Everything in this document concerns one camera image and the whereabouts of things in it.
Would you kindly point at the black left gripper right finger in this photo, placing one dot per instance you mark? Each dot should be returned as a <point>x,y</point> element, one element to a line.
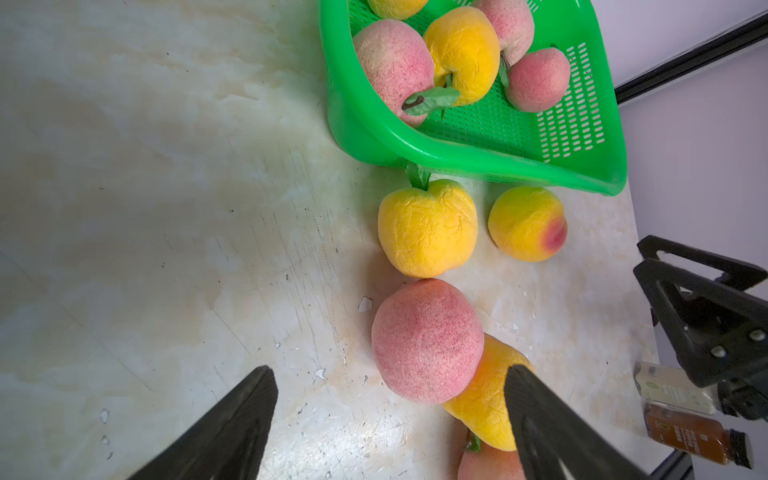
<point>552,440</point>

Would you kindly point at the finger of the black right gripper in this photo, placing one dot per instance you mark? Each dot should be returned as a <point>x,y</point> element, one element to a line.
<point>709,324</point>
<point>734,273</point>

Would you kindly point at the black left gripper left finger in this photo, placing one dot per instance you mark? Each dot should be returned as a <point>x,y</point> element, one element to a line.
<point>229,441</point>

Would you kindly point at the pink peach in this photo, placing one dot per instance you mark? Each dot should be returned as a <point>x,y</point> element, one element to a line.
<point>397,63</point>
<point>538,81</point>
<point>427,341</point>
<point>513,23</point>
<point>483,462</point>

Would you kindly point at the yellow peach with green leaf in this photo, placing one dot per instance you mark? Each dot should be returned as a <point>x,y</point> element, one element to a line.
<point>465,49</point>

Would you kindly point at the yellow peach with red spot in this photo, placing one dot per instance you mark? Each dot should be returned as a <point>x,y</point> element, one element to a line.
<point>396,9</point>

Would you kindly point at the green plastic basket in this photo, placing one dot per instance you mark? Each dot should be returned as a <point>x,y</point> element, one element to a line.
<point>578,144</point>

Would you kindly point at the yellow red peach below basket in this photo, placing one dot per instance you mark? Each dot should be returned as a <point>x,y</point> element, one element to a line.
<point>528,223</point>

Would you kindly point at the clear pale bottle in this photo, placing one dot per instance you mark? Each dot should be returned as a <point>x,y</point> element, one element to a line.
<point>671,387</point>

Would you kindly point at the amber glass bottle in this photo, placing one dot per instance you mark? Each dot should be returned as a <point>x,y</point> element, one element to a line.
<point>699,436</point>

